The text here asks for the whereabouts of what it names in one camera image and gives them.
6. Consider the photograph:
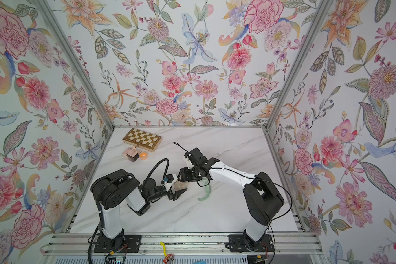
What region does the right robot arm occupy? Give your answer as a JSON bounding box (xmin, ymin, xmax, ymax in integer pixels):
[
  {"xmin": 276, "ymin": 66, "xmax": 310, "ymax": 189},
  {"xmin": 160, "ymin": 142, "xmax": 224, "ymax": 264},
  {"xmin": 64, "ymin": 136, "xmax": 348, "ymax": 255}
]
[{"xmin": 178, "ymin": 148, "xmax": 284, "ymax": 245}]

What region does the wooden chess board box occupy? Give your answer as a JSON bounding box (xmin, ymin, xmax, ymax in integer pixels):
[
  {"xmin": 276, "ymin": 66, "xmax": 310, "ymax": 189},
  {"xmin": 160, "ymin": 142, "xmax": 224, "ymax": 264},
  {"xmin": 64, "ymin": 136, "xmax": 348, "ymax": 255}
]
[{"xmin": 122, "ymin": 128, "xmax": 162, "ymax": 152}]

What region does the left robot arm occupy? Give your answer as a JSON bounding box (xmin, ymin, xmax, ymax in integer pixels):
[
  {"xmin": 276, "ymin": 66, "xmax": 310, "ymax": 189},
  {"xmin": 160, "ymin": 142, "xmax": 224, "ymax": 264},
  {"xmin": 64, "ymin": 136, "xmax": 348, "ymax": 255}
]
[{"xmin": 90, "ymin": 158, "xmax": 188, "ymax": 240}]

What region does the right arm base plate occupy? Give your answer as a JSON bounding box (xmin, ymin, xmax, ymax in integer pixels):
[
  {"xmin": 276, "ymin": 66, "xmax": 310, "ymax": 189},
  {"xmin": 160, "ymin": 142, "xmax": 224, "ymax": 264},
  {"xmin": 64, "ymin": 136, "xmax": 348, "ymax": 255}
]
[{"xmin": 225, "ymin": 234, "xmax": 275, "ymax": 253}]

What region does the pink black cube box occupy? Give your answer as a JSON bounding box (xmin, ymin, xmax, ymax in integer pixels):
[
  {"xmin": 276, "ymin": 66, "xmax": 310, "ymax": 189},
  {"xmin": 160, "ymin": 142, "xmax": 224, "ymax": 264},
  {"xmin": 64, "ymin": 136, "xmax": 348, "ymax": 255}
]
[{"xmin": 123, "ymin": 147, "xmax": 141, "ymax": 162}]

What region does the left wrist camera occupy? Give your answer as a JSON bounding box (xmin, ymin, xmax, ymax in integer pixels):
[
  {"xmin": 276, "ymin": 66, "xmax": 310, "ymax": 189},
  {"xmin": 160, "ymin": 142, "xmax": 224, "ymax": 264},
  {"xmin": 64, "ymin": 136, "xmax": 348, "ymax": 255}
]
[{"xmin": 162, "ymin": 174, "xmax": 178, "ymax": 192}]

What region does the aluminium mounting rail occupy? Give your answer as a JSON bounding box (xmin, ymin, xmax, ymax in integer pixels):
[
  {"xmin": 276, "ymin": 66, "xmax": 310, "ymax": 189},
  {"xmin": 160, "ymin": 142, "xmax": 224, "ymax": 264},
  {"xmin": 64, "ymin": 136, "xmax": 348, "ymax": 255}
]
[{"xmin": 40, "ymin": 232, "xmax": 323, "ymax": 256}]

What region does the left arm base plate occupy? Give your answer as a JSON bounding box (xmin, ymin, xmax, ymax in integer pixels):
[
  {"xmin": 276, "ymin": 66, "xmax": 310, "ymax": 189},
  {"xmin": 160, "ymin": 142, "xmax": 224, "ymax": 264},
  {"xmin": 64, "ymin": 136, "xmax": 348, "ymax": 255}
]
[{"xmin": 93, "ymin": 234, "xmax": 142, "ymax": 253}]

